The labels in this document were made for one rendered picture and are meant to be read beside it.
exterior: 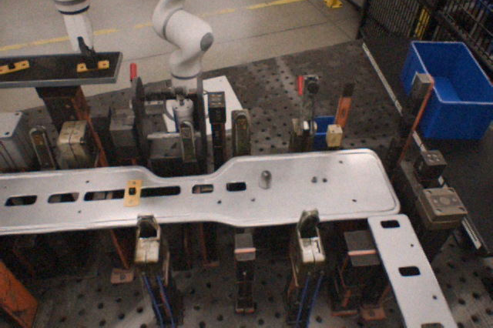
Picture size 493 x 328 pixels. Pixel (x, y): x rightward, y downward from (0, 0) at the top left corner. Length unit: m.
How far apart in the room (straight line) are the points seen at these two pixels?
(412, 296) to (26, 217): 0.89
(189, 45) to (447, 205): 0.89
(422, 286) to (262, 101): 1.07
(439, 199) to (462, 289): 0.40
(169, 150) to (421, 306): 0.75
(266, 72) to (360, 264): 1.19
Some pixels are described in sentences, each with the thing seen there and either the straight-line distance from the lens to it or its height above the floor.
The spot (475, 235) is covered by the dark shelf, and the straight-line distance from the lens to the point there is 1.04.
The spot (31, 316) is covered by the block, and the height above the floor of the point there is 0.74.
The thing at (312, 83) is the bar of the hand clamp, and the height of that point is 1.22.
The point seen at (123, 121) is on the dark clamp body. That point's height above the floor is 1.08.
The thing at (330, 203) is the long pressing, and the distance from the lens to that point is 1.00.
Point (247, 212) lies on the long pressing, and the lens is 0.96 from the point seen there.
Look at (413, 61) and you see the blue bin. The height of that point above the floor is 1.13.
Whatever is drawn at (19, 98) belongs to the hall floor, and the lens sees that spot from 3.31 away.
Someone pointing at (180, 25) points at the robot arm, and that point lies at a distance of 1.35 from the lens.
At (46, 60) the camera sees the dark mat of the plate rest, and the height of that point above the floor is 1.16.
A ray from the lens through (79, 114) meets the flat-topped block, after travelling 1.28.
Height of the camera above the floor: 1.79
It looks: 45 degrees down
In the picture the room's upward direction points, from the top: 1 degrees clockwise
